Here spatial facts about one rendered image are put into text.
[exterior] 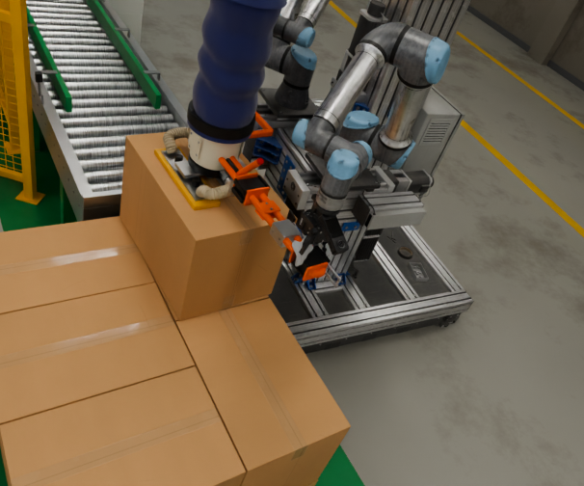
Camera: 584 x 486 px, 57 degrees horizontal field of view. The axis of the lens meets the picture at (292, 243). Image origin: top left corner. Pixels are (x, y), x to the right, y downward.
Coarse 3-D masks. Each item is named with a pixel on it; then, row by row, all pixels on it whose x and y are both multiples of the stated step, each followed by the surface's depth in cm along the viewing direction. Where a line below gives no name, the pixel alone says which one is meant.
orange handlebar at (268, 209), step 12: (264, 120) 210; (252, 132) 200; (264, 132) 203; (228, 168) 180; (240, 168) 181; (264, 204) 169; (276, 204) 171; (264, 216) 167; (276, 216) 169; (288, 240) 160; (300, 240) 162; (312, 276) 153
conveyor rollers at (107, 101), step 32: (32, 0) 357; (64, 0) 373; (64, 32) 336; (96, 32) 353; (64, 64) 311; (96, 64) 321; (96, 96) 296; (128, 96) 305; (96, 128) 270; (128, 128) 278; (160, 128) 286; (96, 160) 251
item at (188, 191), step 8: (160, 152) 196; (176, 152) 198; (160, 160) 195; (168, 160) 193; (176, 160) 193; (184, 160) 196; (168, 168) 191; (176, 168) 191; (176, 176) 188; (200, 176) 192; (176, 184) 187; (184, 184) 186; (192, 184) 186; (200, 184) 188; (184, 192) 184; (192, 192) 184; (192, 200) 181; (200, 200) 182; (208, 200) 184; (216, 200) 185; (200, 208) 181
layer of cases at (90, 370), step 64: (0, 256) 196; (64, 256) 204; (128, 256) 212; (0, 320) 177; (64, 320) 184; (128, 320) 190; (192, 320) 198; (256, 320) 205; (0, 384) 162; (64, 384) 167; (128, 384) 172; (192, 384) 178; (256, 384) 185; (320, 384) 191; (64, 448) 153; (128, 448) 157; (192, 448) 162; (256, 448) 167; (320, 448) 182
